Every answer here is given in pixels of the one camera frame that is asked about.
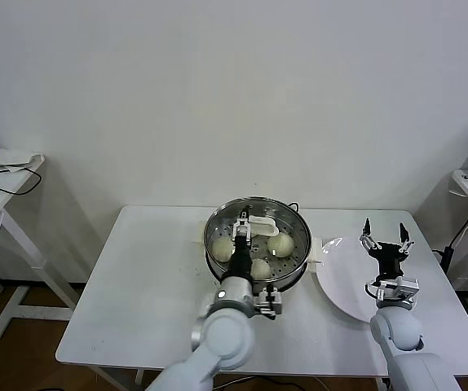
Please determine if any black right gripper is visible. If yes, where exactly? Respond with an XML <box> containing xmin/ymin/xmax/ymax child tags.
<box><xmin>359</xmin><ymin>217</ymin><xmax>416</xmax><ymax>282</ymax></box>

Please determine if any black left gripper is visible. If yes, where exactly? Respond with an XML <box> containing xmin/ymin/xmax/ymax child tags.
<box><xmin>227</xmin><ymin>209</ymin><xmax>256</xmax><ymax>282</ymax></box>

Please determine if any round glass lid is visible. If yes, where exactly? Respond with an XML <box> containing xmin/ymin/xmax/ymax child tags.
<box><xmin>204</xmin><ymin>197</ymin><xmax>313</xmax><ymax>291</ymax></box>

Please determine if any white steamed baozi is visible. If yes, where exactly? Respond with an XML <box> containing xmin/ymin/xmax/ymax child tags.
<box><xmin>267</xmin><ymin>234</ymin><xmax>294</xmax><ymax>258</ymax></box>
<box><xmin>250</xmin><ymin>259</ymin><xmax>271</xmax><ymax>281</ymax></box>
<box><xmin>211</xmin><ymin>238</ymin><xmax>235</xmax><ymax>263</ymax></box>

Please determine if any stainless steel steamer basket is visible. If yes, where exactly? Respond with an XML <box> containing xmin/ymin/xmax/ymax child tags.
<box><xmin>192</xmin><ymin>197</ymin><xmax>324</xmax><ymax>292</ymax></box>

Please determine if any white round plate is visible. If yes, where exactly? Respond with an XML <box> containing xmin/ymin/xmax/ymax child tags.
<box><xmin>315</xmin><ymin>237</ymin><xmax>382</xmax><ymax>325</ymax></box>

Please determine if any white crumpled cloth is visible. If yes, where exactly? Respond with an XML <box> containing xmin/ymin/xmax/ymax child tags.
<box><xmin>0</xmin><ymin>147</ymin><xmax>44</xmax><ymax>172</ymax></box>

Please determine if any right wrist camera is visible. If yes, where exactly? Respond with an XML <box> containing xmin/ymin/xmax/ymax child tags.
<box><xmin>364</xmin><ymin>275</ymin><xmax>419</xmax><ymax>305</ymax></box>

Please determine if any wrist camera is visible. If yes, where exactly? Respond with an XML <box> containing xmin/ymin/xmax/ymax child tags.
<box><xmin>364</xmin><ymin>275</ymin><xmax>419</xmax><ymax>305</ymax></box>
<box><xmin>252</xmin><ymin>284</ymin><xmax>284</xmax><ymax>321</ymax></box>

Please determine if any black cable with adapter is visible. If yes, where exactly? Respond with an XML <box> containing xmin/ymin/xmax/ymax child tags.
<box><xmin>441</xmin><ymin>203</ymin><xmax>468</xmax><ymax>272</ymax></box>

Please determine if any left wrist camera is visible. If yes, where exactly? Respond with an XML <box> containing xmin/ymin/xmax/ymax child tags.
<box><xmin>252</xmin><ymin>284</ymin><xmax>284</xmax><ymax>321</ymax></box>

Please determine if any thin black looped cable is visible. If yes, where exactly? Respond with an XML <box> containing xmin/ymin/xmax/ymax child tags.
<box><xmin>0</xmin><ymin>165</ymin><xmax>42</xmax><ymax>196</ymax></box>

